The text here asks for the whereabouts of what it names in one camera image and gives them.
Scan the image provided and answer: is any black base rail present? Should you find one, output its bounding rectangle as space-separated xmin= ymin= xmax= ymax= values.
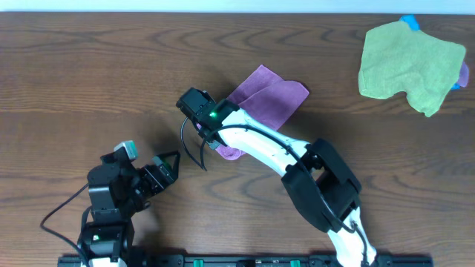
xmin=57 ymin=253 xmax=434 ymax=267

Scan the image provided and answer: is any green microfiber cloth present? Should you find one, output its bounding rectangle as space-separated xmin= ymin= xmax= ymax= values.
xmin=358 ymin=21 xmax=466 ymax=117

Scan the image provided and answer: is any blue cloth under pile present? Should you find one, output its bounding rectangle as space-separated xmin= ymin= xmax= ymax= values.
xmin=399 ymin=14 xmax=420 ymax=31

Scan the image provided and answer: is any left camera cable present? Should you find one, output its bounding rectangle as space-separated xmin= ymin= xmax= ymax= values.
xmin=39 ymin=182 xmax=92 ymax=267

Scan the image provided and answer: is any purple microfiber cloth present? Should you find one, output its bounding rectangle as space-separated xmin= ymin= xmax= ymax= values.
xmin=196 ymin=64 xmax=310 ymax=162

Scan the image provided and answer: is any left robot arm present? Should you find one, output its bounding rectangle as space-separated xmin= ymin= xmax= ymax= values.
xmin=79 ymin=147 xmax=180 ymax=266

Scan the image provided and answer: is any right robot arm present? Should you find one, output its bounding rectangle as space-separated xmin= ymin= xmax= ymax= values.
xmin=176 ymin=88 xmax=377 ymax=266

